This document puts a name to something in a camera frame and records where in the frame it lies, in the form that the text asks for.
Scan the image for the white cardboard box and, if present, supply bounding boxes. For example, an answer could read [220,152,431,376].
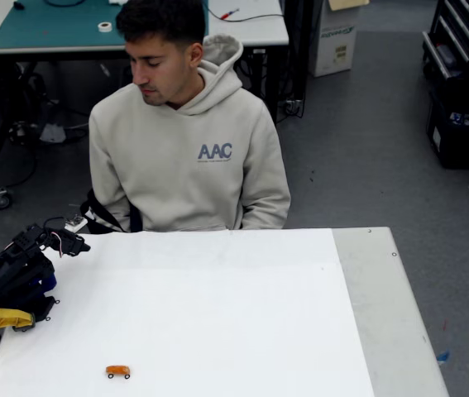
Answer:
[309,0,371,79]

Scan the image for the thin black cable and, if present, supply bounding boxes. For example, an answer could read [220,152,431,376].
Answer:
[207,0,285,22]

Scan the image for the yellow clamp with black pad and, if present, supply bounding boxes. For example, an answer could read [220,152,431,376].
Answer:
[0,308,36,334]

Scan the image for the white workbench with black legs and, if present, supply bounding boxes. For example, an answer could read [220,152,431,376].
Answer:
[0,0,291,212]

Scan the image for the large white paper sheet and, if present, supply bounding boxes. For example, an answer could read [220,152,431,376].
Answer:
[0,227,376,397]

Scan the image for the black tool drawer cabinet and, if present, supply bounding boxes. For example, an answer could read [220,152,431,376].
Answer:
[421,0,469,84]

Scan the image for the green cutting mat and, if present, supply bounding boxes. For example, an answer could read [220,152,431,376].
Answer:
[0,0,209,50]

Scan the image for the black storage bin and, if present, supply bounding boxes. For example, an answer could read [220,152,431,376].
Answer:
[426,88,469,170]

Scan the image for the man in beige hoodie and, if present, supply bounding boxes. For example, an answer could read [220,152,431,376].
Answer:
[88,0,292,232]

